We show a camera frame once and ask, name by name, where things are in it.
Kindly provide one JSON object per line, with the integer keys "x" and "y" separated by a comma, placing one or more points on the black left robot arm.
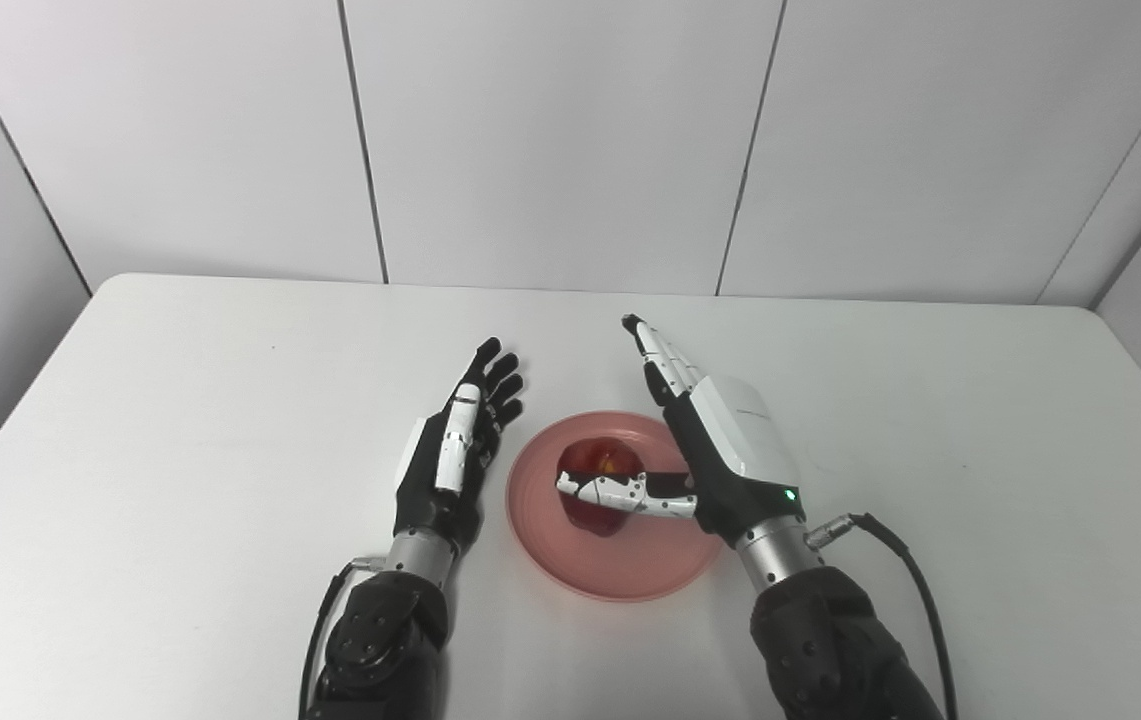
{"x": 380, "y": 640}

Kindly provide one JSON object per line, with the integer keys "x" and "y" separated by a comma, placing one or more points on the red apple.
{"x": 602, "y": 458}

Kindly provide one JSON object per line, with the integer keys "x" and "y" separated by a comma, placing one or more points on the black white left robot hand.
{"x": 430, "y": 505}

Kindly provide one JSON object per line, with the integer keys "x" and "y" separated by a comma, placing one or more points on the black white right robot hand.
{"x": 745, "y": 450}

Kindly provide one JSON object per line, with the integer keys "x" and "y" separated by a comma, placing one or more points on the pink round plate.
{"x": 630, "y": 570}

